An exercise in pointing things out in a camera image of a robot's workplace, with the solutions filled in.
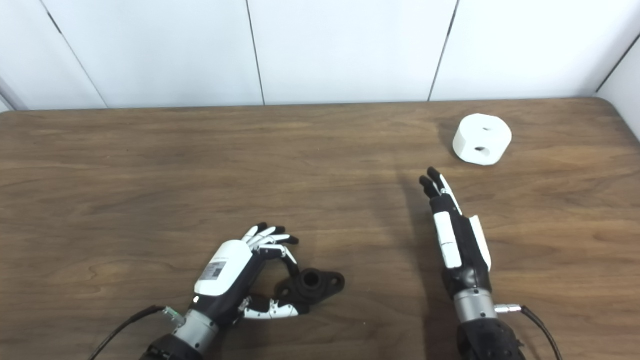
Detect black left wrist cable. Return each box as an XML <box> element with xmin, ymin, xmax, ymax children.
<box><xmin>87</xmin><ymin>305</ymin><xmax>186</xmax><ymax>360</ymax></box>

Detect black flanged holder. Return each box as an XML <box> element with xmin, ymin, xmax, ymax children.
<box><xmin>274</xmin><ymin>268</ymin><xmax>346</xmax><ymax>316</ymax></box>

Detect round white piece with holes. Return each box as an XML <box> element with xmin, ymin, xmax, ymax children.
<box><xmin>453</xmin><ymin>114</ymin><xmax>513</xmax><ymax>166</ymax></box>

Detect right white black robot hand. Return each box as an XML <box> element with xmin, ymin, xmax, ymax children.
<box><xmin>419</xmin><ymin>167</ymin><xmax>493</xmax><ymax>301</ymax></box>

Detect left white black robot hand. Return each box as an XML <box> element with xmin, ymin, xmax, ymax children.
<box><xmin>192</xmin><ymin>222</ymin><xmax>300</xmax><ymax>328</ymax></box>

